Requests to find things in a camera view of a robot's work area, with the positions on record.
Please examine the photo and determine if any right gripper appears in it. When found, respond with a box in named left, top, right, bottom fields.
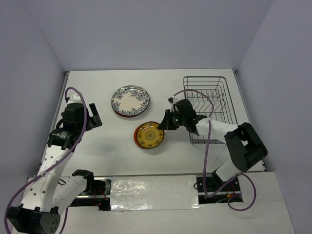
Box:
left=158, top=109, right=187, bottom=130

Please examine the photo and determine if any amber brown plate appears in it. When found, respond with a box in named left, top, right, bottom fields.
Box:
left=137, top=121, right=165, bottom=150

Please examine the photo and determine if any white blue floral plate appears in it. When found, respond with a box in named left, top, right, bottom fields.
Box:
left=111, top=85, right=150, bottom=110

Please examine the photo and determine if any orange plate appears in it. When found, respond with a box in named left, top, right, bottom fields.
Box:
left=133, top=125, right=146, bottom=149

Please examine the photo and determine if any red plate with teal flower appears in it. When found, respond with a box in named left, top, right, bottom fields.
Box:
left=114, top=112, right=145, bottom=119

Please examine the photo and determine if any dark teal blossom plate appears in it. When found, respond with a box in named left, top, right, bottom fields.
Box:
left=113, top=107, right=149, bottom=116

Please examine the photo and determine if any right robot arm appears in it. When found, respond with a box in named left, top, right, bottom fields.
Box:
left=158, top=97, right=268, bottom=191

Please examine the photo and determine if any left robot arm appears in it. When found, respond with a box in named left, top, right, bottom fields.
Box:
left=6, top=101, right=102, bottom=234

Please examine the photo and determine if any silver foil cover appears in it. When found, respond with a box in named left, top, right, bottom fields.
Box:
left=110, top=175, right=199, bottom=212

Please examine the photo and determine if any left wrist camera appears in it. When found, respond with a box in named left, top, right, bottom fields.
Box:
left=66, top=93, right=82, bottom=105

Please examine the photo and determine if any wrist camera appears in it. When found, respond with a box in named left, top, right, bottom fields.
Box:
left=168, top=97, right=179, bottom=112
left=66, top=93, right=82, bottom=105

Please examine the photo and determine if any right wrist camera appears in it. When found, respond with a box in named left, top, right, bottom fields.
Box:
left=168, top=97, right=179, bottom=112

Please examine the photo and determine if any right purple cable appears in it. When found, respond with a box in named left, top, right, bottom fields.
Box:
left=170, top=89, right=256, bottom=211

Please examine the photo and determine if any wire dish rack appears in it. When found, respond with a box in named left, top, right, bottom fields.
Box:
left=182, top=76, right=239, bottom=146

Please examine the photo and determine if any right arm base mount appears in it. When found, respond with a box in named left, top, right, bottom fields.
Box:
left=193, top=176, right=240, bottom=195

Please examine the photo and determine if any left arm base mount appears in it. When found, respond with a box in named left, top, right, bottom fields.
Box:
left=70, top=177, right=112, bottom=211

